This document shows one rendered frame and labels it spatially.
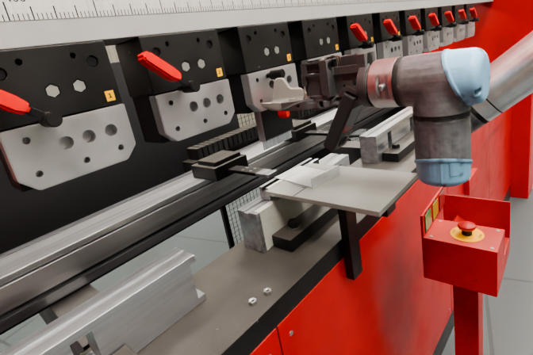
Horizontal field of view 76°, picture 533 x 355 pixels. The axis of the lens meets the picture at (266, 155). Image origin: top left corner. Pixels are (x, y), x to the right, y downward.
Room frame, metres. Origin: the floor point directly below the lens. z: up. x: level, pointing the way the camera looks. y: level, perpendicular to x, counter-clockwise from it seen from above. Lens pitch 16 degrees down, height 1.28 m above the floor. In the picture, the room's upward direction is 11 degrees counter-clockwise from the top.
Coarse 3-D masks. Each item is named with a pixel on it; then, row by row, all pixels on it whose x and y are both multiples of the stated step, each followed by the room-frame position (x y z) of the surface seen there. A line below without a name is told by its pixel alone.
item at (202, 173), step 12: (216, 156) 0.94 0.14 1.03; (228, 156) 0.91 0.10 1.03; (240, 156) 0.93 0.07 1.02; (192, 168) 0.93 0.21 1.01; (204, 168) 0.89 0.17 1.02; (216, 168) 0.86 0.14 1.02; (228, 168) 0.89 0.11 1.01; (240, 168) 0.88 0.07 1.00; (252, 168) 0.86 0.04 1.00; (216, 180) 0.86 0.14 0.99
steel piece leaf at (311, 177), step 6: (312, 168) 0.78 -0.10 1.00; (336, 168) 0.71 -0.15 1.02; (294, 174) 0.76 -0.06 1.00; (300, 174) 0.75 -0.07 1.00; (306, 174) 0.74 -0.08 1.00; (312, 174) 0.74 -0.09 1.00; (318, 174) 0.68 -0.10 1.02; (324, 174) 0.68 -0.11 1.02; (330, 174) 0.69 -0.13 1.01; (336, 174) 0.70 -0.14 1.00; (288, 180) 0.73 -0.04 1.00; (294, 180) 0.72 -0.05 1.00; (300, 180) 0.72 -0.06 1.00; (306, 180) 0.71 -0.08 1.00; (312, 180) 0.66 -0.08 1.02; (318, 180) 0.67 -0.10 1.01; (324, 180) 0.68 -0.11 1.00; (312, 186) 0.66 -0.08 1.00
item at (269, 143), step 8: (256, 112) 0.74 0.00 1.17; (264, 112) 0.74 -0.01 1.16; (272, 112) 0.76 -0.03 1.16; (256, 120) 0.74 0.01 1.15; (264, 120) 0.74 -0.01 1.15; (272, 120) 0.75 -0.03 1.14; (280, 120) 0.77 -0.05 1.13; (288, 120) 0.79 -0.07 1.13; (264, 128) 0.73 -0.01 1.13; (272, 128) 0.75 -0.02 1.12; (280, 128) 0.77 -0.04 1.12; (288, 128) 0.79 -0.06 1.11; (264, 136) 0.73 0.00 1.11; (272, 136) 0.75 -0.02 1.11; (280, 136) 0.78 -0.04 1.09; (288, 136) 0.80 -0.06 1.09; (264, 144) 0.74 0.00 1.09; (272, 144) 0.76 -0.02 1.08
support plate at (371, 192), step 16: (336, 176) 0.70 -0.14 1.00; (352, 176) 0.69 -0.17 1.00; (368, 176) 0.67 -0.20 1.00; (384, 176) 0.65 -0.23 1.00; (400, 176) 0.64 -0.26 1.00; (416, 176) 0.63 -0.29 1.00; (272, 192) 0.68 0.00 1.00; (288, 192) 0.67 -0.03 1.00; (304, 192) 0.65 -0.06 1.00; (320, 192) 0.64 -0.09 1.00; (336, 192) 0.62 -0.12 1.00; (352, 192) 0.61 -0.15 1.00; (368, 192) 0.59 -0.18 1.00; (384, 192) 0.58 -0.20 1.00; (400, 192) 0.57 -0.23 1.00; (336, 208) 0.57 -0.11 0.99; (352, 208) 0.55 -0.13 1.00; (368, 208) 0.53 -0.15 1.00; (384, 208) 0.52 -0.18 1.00
